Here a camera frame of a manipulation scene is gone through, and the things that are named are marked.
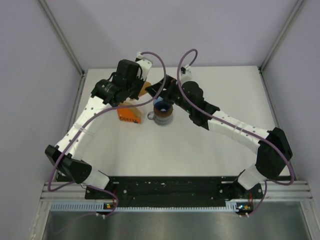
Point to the left aluminium corner post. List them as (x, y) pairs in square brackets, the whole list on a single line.
[(60, 35)]

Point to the aluminium corner post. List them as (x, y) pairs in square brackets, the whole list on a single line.
[(297, 8), (60, 35)]

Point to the brown paper coffee filter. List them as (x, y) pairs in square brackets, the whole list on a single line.
[(143, 89)]

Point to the blue glass ribbed dripper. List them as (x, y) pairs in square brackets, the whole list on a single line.
[(160, 105)]

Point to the grey glass coffee server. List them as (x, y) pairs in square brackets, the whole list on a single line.
[(159, 119)]

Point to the right aluminium corner post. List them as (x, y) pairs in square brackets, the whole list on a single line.
[(297, 8)]

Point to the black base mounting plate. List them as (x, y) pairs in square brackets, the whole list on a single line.
[(226, 188)]

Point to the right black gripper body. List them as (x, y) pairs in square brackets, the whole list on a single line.
[(174, 95)]

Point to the orange coffee filter packet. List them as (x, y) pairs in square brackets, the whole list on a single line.
[(131, 114)]

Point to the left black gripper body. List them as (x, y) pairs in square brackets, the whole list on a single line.
[(135, 88)]

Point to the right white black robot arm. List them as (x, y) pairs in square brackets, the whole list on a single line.
[(271, 147)]

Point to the grey slotted cable duct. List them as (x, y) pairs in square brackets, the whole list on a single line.
[(69, 206)]

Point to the aluminium front frame rail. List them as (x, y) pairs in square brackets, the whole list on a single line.
[(296, 192)]

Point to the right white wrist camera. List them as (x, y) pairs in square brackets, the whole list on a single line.
[(185, 74)]

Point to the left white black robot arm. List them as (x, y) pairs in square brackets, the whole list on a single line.
[(67, 155)]

